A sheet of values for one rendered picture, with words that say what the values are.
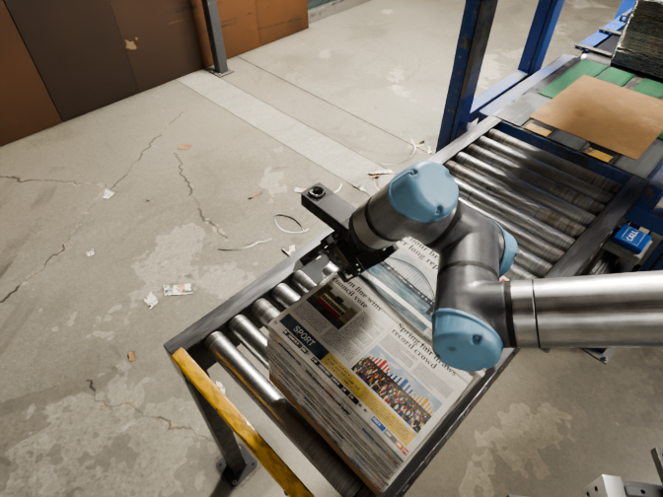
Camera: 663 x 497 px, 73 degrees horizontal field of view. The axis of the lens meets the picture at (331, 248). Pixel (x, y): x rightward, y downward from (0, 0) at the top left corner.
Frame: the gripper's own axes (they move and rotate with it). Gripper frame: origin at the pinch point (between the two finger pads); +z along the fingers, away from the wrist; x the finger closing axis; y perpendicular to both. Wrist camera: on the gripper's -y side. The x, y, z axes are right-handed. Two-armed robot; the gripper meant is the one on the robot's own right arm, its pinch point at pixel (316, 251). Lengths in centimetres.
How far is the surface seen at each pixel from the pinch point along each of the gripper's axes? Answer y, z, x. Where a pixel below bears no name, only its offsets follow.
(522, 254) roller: 31, 7, 52
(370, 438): 26.8, -13.0, -16.9
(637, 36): 2, 9, 180
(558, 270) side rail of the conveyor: 38, 2, 54
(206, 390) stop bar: 10.1, 19.9, -27.1
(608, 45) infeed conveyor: -2, 26, 196
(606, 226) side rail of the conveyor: 39, 0, 78
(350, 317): 12.1, -9.5, -6.6
